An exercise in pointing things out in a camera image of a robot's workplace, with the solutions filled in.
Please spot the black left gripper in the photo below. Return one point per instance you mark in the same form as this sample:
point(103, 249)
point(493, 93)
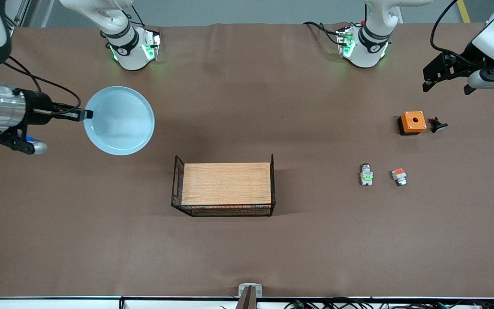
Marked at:
point(465, 56)

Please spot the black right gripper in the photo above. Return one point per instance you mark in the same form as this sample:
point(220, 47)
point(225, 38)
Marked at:
point(39, 107)

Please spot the light blue round plate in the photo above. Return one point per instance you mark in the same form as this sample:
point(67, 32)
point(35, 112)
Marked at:
point(120, 122)

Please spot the green label switch block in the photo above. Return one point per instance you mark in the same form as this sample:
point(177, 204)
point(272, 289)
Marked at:
point(366, 176)

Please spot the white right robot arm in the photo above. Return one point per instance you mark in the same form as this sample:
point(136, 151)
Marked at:
point(129, 51)

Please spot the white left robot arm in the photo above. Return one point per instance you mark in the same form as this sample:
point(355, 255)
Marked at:
point(369, 43)

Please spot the orange button box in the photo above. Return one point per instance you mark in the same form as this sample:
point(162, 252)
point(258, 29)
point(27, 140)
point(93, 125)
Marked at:
point(413, 122)

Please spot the black push button head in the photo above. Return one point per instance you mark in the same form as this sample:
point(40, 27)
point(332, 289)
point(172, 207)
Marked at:
point(438, 125)

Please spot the silver aluminium extrusion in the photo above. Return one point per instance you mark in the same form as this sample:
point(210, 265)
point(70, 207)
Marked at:
point(22, 13)

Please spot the brown table cover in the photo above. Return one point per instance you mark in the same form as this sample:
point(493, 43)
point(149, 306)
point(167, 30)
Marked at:
point(101, 257)

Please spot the orange label switch block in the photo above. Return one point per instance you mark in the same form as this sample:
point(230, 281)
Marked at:
point(399, 176)

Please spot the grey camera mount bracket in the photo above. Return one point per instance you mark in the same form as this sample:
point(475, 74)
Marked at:
point(249, 294)

